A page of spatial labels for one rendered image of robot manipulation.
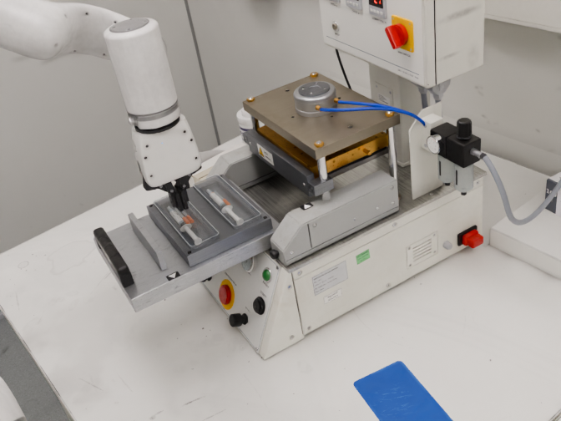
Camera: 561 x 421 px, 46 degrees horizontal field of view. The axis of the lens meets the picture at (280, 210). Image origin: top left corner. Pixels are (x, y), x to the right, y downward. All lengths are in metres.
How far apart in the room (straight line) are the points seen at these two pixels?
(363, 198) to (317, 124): 0.15
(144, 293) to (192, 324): 0.26
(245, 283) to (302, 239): 0.19
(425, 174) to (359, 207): 0.16
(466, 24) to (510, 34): 0.44
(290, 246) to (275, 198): 0.22
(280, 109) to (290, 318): 0.39
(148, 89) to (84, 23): 0.15
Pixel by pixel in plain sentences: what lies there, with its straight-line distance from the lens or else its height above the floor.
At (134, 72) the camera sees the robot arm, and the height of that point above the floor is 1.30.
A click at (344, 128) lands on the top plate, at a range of 1.17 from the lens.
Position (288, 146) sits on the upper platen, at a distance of 1.24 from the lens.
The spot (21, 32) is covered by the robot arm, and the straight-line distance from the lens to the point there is 1.04.
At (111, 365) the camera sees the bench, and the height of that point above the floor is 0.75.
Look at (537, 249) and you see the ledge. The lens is 1.39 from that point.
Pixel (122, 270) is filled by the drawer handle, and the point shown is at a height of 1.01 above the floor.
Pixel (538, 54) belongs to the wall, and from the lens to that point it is 1.61.
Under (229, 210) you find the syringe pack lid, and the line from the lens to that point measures 1.19.
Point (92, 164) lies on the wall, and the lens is 2.77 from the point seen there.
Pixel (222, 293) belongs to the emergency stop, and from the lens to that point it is 1.34.
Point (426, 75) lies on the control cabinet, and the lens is 1.17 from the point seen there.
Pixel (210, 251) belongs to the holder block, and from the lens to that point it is 1.14.
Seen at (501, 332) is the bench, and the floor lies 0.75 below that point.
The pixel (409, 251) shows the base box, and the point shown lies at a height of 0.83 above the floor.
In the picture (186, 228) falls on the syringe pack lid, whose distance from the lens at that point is 1.18.
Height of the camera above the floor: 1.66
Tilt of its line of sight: 34 degrees down
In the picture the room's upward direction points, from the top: 11 degrees counter-clockwise
